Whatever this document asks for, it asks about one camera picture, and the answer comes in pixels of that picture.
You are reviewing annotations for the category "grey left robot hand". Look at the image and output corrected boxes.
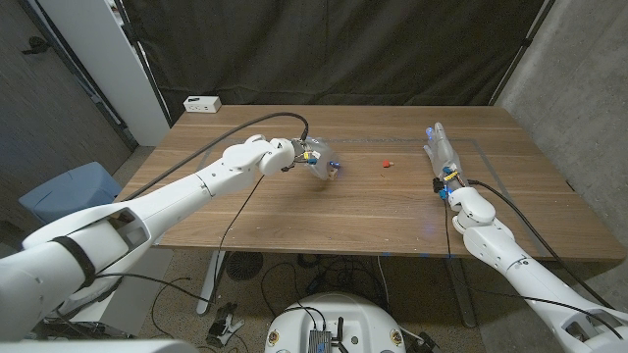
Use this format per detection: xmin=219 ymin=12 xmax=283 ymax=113
xmin=292 ymin=136 xmax=342 ymax=181

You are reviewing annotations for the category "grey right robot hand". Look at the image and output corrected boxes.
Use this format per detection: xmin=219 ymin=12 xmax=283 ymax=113
xmin=423 ymin=122 xmax=465 ymax=195

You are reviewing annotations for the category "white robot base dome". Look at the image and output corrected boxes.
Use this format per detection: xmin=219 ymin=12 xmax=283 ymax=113
xmin=264 ymin=292 xmax=407 ymax=353

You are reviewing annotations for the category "grey tape outline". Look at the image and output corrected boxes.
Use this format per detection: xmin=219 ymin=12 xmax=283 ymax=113
xmin=153 ymin=137 xmax=546 ymax=259

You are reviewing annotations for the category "black backdrop curtain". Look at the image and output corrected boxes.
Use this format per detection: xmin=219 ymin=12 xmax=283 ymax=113
xmin=120 ymin=0 xmax=546 ymax=122

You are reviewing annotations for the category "white power strip box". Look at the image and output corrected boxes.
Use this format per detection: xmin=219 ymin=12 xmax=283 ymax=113
xmin=183 ymin=95 xmax=223 ymax=114

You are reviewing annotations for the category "black backdrop stand pole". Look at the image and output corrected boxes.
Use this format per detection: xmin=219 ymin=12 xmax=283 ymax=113
xmin=111 ymin=0 xmax=174 ymax=128
xmin=488 ymin=0 xmax=558 ymax=107

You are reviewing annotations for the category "round black floor fan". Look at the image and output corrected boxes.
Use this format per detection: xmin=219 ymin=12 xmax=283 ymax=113
xmin=225 ymin=251 xmax=265 ymax=282

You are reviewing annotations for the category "grey table leg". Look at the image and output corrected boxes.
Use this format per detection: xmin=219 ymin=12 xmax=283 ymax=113
xmin=444 ymin=258 xmax=478 ymax=328

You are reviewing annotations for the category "white table leg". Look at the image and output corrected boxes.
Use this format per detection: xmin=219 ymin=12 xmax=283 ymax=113
xmin=195 ymin=250 xmax=228 ymax=316

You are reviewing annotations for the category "grey electronics box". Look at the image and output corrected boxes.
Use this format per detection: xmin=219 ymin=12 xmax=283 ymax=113
xmin=307 ymin=328 xmax=334 ymax=353

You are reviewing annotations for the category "black floor device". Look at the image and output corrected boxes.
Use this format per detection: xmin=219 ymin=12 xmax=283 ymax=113
xmin=416 ymin=331 xmax=441 ymax=353

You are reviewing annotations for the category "black and white floor gadget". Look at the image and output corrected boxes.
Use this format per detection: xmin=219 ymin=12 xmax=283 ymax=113
xmin=206 ymin=301 xmax=245 ymax=349

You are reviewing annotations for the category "white column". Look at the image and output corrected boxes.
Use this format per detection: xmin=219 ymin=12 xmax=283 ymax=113
xmin=36 ymin=0 xmax=171 ymax=147

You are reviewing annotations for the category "blue plastic bin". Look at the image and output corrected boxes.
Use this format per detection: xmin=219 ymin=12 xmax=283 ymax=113
xmin=18 ymin=161 xmax=123 ymax=226

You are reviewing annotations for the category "dark grey door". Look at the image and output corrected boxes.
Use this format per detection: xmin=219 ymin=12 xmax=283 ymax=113
xmin=0 ymin=0 xmax=138 ymax=207

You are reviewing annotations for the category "white robot torso edge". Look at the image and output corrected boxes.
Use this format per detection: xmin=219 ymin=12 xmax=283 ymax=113
xmin=0 ymin=339 xmax=200 ymax=353

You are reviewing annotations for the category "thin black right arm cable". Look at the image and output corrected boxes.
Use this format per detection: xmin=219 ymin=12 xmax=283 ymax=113
xmin=443 ymin=195 xmax=624 ymax=339

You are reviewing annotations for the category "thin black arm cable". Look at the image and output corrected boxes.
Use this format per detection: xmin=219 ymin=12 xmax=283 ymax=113
xmin=95 ymin=174 xmax=266 ymax=315
xmin=443 ymin=195 xmax=624 ymax=339

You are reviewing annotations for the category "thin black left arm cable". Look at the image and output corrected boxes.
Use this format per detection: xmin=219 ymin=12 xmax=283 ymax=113
xmin=95 ymin=174 xmax=266 ymax=315

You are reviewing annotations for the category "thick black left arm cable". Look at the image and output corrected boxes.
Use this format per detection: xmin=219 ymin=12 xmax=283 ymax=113
xmin=122 ymin=111 xmax=310 ymax=202

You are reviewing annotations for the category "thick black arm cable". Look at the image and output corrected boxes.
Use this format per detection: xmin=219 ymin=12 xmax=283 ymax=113
xmin=122 ymin=111 xmax=310 ymax=202
xmin=467 ymin=178 xmax=615 ymax=311

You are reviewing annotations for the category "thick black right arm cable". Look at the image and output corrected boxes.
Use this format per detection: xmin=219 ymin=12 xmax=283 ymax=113
xmin=467 ymin=178 xmax=615 ymax=311

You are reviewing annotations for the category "black floor cable bundle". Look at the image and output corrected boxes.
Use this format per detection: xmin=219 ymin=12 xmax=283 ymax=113
xmin=259 ymin=252 xmax=392 ymax=320

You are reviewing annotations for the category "black door handle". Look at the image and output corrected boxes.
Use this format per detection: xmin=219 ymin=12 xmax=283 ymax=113
xmin=21 ymin=36 xmax=52 ymax=55

